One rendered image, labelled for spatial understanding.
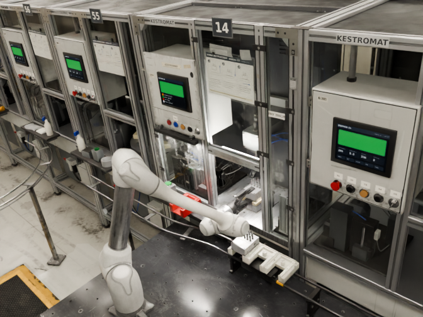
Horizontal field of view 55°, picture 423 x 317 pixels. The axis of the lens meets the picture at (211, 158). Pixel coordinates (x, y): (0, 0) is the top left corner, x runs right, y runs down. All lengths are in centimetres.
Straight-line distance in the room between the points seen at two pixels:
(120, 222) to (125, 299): 38
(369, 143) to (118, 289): 135
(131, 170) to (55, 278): 205
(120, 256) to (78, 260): 161
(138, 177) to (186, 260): 82
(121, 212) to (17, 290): 182
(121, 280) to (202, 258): 60
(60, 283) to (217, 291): 171
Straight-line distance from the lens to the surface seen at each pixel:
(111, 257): 226
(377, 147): 166
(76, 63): 311
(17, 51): 402
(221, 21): 195
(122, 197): 209
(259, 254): 224
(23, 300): 367
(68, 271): 377
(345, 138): 170
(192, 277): 242
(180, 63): 221
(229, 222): 207
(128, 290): 215
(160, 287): 240
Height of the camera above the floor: 239
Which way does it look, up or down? 29 degrees down
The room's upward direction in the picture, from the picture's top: 6 degrees counter-clockwise
